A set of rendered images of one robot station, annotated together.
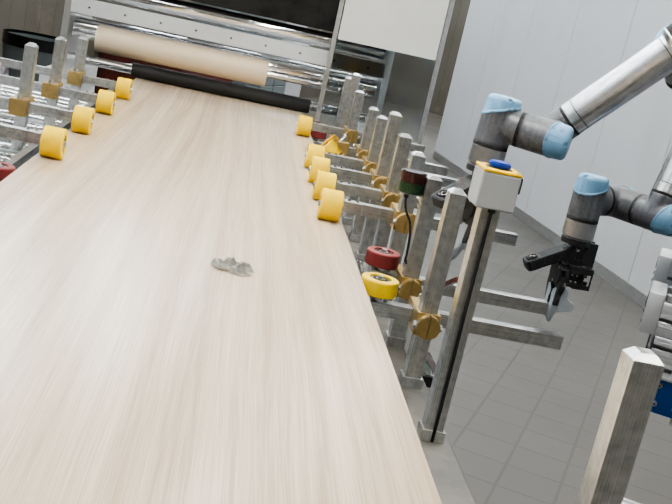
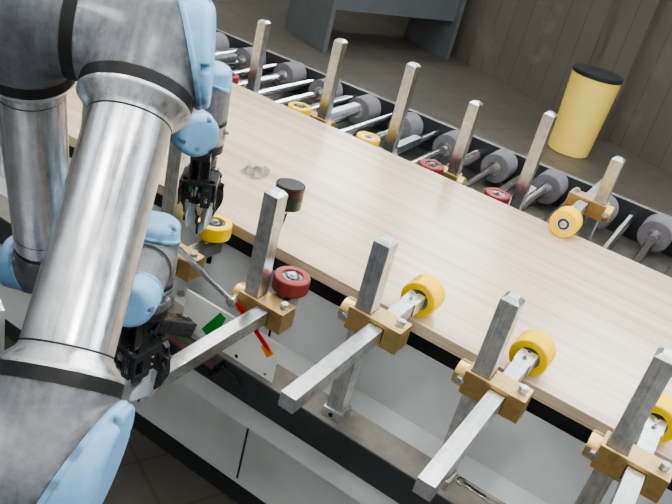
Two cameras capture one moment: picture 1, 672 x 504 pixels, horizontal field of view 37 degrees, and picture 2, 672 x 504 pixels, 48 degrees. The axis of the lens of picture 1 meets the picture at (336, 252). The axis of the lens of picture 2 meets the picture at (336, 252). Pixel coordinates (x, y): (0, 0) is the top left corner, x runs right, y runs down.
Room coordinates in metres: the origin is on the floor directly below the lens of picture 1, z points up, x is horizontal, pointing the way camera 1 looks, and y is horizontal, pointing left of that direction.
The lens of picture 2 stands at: (3.12, -1.22, 1.73)
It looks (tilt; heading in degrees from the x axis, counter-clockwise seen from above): 28 degrees down; 123
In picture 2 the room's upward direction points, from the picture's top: 15 degrees clockwise
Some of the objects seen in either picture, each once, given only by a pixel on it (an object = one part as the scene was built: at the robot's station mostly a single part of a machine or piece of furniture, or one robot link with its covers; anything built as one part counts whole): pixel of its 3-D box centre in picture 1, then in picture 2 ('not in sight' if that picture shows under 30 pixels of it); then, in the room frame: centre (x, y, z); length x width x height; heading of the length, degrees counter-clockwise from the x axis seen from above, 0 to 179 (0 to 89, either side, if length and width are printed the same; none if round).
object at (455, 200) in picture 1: (430, 300); (169, 233); (2.02, -0.21, 0.89); 0.03 x 0.03 x 0.48; 7
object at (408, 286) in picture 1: (405, 282); (262, 305); (2.29, -0.18, 0.85); 0.13 x 0.06 x 0.05; 7
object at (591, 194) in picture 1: (589, 198); (152, 251); (2.36, -0.55, 1.12); 0.09 x 0.08 x 0.11; 129
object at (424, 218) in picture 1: (410, 275); (255, 291); (2.27, -0.18, 0.87); 0.03 x 0.03 x 0.48; 7
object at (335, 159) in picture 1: (387, 169); not in sight; (3.31, -0.11, 0.95); 0.50 x 0.04 x 0.04; 97
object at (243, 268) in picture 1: (234, 263); (257, 169); (1.89, 0.19, 0.91); 0.09 x 0.07 x 0.02; 75
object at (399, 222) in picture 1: (401, 218); (373, 323); (2.54, -0.15, 0.95); 0.13 x 0.06 x 0.05; 7
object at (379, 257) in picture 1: (379, 272); (287, 295); (2.30, -0.11, 0.85); 0.08 x 0.08 x 0.11
